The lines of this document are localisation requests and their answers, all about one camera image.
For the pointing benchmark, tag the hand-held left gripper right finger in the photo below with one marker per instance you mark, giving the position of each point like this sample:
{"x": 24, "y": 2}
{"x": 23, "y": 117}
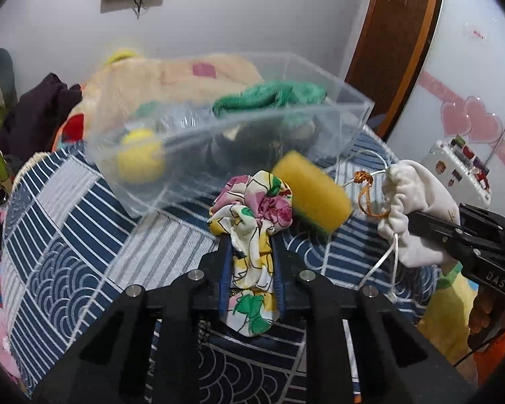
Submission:
{"x": 280, "y": 280}

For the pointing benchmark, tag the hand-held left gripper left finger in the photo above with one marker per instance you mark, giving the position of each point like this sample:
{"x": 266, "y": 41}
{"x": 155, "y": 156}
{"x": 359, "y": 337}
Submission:
{"x": 223, "y": 277}

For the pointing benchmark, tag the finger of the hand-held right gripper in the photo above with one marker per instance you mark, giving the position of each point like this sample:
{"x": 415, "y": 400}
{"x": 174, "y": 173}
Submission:
{"x": 437, "y": 231}
{"x": 486, "y": 225}

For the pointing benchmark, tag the floral fabric scrunchie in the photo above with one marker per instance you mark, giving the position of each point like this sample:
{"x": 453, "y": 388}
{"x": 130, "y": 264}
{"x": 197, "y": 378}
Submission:
{"x": 252, "y": 227}

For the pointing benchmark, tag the yellow sponge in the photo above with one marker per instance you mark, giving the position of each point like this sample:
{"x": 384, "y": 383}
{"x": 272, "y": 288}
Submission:
{"x": 315, "y": 195}

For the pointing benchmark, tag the clear plastic container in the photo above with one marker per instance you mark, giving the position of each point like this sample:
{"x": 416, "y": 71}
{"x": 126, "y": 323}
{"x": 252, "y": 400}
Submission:
{"x": 235, "y": 134}

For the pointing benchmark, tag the person's right forearm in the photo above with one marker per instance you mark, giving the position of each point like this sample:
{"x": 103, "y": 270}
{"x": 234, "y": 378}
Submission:
{"x": 503, "y": 360}

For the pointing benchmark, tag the person's right hand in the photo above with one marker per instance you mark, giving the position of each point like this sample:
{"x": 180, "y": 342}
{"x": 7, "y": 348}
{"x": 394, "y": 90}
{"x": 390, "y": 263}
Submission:
{"x": 482, "y": 317}

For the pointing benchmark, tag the white suitcase with stickers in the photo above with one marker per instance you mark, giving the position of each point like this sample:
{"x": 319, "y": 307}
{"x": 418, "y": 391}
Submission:
{"x": 458, "y": 164}

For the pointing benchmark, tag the yellow garment green trim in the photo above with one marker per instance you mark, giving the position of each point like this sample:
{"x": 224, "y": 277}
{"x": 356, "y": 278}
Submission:
{"x": 446, "y": 315}

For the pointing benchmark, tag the pink heart stickers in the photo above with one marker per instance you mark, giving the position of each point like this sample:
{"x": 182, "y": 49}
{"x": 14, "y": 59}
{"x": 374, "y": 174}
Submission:
{"x": 473, "y": 120}

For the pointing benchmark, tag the blue patterned bed cover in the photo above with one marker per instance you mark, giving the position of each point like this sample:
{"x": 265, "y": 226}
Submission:
{"x": 88, "y": 240}

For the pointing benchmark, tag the dark cloth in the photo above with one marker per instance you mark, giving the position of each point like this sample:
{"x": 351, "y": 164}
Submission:
{"x": 256, "y": 141}

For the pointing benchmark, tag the yellow ball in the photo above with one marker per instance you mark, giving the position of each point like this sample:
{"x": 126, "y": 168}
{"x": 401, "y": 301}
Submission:
{"x": 141, "y": 155}

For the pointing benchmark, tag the green knitted cloth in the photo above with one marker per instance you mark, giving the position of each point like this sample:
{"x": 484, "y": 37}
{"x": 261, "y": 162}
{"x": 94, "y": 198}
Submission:
{"x": 273, "y": 94}

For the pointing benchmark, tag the peach plush blanket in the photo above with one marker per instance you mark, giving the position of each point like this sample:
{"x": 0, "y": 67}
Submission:
{"x": 130, "y": 88}

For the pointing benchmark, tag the dark purple clothing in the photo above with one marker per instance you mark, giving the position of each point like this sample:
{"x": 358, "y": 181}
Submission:
{"x": 38, "y": 109}

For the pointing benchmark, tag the grey plush toy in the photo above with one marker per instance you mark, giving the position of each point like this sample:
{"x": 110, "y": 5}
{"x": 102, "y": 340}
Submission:
{"x": 0, "y": 71}

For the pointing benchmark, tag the wooden door frame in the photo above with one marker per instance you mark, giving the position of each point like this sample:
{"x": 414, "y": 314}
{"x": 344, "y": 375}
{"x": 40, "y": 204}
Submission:
{"x": 395, "y": 42}

